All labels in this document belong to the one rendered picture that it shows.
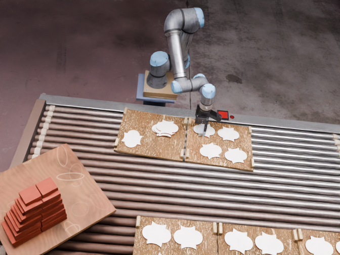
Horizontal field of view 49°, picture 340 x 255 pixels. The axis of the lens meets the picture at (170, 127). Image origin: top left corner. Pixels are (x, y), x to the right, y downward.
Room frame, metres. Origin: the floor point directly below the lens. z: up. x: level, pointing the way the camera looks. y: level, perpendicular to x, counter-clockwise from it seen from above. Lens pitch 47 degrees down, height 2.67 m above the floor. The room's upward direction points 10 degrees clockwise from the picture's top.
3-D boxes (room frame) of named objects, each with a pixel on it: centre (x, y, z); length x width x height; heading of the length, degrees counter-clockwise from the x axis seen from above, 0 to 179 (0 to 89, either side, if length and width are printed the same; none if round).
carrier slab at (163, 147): (1.53, 0.10, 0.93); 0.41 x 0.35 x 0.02; 91
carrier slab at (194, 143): (1.55, -0.32, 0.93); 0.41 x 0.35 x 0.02; 92
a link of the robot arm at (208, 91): (1.63, -0.18, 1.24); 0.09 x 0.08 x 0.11; 25
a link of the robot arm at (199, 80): (1.71, -0.13, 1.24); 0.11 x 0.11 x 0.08; 25
